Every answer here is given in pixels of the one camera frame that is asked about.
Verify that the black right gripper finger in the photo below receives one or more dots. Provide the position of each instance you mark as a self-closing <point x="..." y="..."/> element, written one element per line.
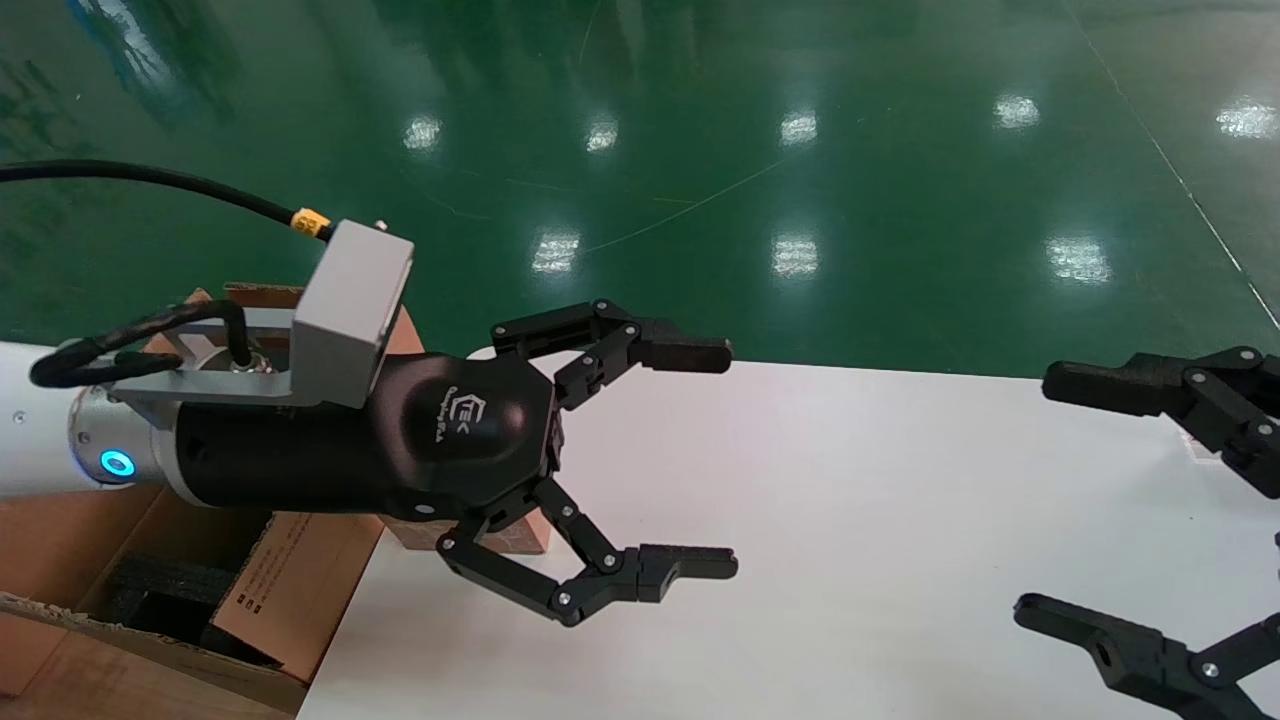
<point x="1150" y="385"/>
<point x="1140" y="655"/>

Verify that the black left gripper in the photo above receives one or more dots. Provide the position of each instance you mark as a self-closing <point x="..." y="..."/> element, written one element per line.
<point x="440" y="440"/>

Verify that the small brown cardboard box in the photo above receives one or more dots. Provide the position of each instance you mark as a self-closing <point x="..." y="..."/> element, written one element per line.
<point x="410" y="532"/>

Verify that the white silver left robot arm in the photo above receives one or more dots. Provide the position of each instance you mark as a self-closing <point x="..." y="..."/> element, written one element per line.
<point x="40" y="440"/>

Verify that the big open cardboard box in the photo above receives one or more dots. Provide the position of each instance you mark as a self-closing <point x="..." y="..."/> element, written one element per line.
<point x="300" y="580"/>

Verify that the white paper card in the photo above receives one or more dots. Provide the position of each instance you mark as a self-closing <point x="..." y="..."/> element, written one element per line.
<point x="1197" y="447"/>

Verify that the black foam block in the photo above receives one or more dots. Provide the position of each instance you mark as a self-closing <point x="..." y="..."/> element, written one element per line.
<point x="170" y="590"/>

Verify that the gray wrist camera with bracket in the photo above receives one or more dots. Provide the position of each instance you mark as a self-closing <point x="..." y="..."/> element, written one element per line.
<point x="345" y="320"/>

